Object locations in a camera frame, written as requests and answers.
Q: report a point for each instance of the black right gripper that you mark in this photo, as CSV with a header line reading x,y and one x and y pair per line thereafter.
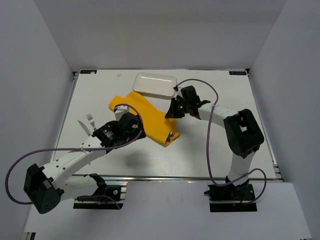
x,y
172,113

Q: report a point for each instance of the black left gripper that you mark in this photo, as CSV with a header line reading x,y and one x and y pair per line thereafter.
x,y
136,130

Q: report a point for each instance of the green-handled fork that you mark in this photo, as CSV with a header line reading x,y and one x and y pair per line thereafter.
x,y
91,121

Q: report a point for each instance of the green-handled table knife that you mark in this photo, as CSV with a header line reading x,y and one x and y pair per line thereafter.
x,y
84,127

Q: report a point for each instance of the yellow Pikachu placemat cloth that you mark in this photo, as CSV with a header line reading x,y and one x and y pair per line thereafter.
x,y
161,130

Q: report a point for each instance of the white rectangular plate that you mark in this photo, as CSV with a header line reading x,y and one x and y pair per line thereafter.
x,y
155,84

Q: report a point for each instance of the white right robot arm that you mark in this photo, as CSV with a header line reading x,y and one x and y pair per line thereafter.
x,y
244,136

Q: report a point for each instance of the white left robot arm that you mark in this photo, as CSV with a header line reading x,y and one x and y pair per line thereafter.
x,y
48,185

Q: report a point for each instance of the blue table corner label right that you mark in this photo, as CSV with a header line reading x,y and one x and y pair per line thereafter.
x,y
238,73

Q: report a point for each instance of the blue table corner label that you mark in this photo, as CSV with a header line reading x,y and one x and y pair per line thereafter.
x,y
88,71
238,73

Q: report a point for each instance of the blue table corner label left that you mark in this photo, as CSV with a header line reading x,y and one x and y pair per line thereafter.
x,y
88,71

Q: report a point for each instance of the aluminium table edge rail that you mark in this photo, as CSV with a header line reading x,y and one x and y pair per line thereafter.
x,y
118,178

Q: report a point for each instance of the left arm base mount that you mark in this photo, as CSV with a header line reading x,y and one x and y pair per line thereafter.
x,y
105,197

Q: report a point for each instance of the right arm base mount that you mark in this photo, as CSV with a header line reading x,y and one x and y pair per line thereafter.
x,y
231,198

